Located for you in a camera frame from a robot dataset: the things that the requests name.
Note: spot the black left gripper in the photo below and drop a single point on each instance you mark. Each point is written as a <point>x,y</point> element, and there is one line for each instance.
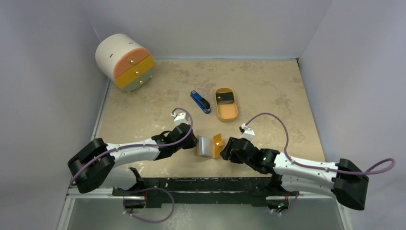
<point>192,143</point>

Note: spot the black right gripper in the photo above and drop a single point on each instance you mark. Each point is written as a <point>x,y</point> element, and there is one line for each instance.
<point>229,150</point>

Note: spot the orange leather card holder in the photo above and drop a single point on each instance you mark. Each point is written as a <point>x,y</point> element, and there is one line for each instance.
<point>210,147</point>

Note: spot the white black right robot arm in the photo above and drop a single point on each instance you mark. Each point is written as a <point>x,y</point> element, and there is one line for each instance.
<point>342,181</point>

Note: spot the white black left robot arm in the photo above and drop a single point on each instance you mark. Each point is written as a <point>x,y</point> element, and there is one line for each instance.
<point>93,163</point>

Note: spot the black credit card stack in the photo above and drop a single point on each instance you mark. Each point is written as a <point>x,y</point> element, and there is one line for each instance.
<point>225,98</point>

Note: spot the blue black stapler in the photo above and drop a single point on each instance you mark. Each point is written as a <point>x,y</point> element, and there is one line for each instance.
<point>201,102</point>

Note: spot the orange oval tray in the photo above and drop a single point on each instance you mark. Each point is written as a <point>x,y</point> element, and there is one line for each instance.
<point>226,112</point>

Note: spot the white round mini drawer chest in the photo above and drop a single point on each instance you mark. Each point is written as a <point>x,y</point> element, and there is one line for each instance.
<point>125,62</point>

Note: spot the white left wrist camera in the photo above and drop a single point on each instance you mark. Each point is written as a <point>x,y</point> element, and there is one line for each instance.
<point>180,118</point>

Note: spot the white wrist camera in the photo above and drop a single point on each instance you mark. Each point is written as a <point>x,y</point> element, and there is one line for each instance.
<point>180,118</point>
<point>246,132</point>

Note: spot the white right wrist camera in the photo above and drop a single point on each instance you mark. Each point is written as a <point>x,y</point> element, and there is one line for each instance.
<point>246,132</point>

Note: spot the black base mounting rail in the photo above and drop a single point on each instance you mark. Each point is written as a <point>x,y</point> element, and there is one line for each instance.
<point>254,191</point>

